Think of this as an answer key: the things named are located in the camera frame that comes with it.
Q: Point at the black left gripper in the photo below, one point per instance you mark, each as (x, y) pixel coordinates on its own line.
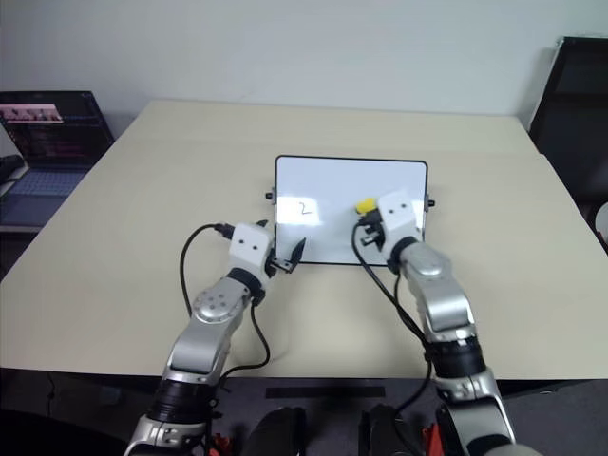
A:
(278, 265)

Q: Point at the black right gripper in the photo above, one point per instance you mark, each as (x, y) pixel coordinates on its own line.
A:
(374, 235)

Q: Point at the yellow whiteboard eraser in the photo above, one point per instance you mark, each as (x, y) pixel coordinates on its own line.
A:
(365, 206)

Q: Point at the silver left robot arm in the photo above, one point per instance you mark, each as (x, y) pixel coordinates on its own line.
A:
(209, 304)

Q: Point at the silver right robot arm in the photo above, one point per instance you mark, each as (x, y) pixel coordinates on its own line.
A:
(442, 294)

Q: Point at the small black-framed whiteboard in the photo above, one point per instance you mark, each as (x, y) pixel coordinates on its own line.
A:
(332, 190)

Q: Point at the dark rounded shape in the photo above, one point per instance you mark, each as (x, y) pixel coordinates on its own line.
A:
(382, 430)

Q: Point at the red part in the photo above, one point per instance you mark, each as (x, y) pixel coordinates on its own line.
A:
(431, 437)
(221, 442)

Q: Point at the black chair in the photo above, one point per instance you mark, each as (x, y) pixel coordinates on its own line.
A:
(575, 119)

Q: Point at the white round object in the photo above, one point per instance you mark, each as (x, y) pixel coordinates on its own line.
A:
(602, 225)

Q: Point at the open laptop with lit screen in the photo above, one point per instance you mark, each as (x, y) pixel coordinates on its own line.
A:
(47, 142)

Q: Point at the black object beside laptop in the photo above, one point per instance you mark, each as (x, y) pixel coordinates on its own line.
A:
(9, 167)

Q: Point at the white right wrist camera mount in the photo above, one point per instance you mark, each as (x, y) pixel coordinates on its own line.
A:
(399, 214)

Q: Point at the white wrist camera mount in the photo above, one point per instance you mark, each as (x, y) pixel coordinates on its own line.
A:
(249, 247)
(399, 214)

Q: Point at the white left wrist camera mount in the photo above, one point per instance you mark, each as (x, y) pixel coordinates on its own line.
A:
(249, 247)

